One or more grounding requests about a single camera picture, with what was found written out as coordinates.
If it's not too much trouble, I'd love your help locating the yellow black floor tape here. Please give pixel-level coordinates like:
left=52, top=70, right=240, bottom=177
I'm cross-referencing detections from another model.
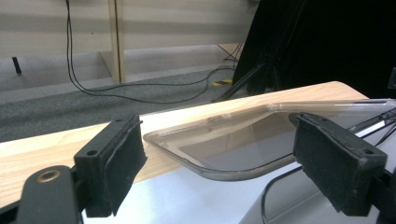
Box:
left=211, top=78, right=234, bottom=88

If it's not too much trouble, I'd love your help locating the black curtain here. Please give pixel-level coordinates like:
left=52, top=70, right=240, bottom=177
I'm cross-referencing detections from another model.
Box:
left=233, top=0, right=396, bottom=100

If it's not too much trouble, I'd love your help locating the light wooden shelf unit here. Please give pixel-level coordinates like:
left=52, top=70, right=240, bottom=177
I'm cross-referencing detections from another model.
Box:
left=0, top=0, right=260, bottom=94

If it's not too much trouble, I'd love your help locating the small black peg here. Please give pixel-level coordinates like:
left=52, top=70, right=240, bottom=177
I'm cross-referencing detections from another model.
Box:
left=11, top=56, right=23, bottom=76

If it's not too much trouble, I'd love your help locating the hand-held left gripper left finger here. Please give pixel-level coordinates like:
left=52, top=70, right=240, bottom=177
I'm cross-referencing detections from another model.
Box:
left=74, top=113, right=148, bottom=218

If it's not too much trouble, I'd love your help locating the transparent plastic lid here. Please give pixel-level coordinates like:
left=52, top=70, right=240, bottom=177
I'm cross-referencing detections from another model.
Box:
left=143, top=98, right=396, bottom=182

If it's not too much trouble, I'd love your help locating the long black floor cable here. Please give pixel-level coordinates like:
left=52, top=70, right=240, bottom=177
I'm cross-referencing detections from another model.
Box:
left=64, top=0, right=238, bottom=105

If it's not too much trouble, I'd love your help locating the black tripod stand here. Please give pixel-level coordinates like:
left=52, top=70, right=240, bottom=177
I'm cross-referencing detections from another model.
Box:
left=210, top=61, right=281, bottom=104

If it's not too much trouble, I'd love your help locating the wooden table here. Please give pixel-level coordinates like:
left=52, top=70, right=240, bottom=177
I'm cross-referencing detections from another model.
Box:
left=0, top=80, right=369, bottom=209

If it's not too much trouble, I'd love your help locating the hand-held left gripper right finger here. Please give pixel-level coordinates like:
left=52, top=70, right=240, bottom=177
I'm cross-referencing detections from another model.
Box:
left=292, top=112, right=389, bottom=217

